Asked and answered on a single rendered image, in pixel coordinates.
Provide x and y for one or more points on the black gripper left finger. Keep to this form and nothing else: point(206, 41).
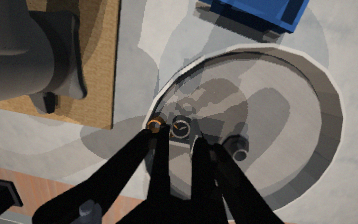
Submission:
point(88, 202)

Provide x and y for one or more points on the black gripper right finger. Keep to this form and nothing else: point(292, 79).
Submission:
point(244, 202)

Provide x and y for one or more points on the blue crate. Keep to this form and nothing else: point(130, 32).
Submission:
point(271, 17)

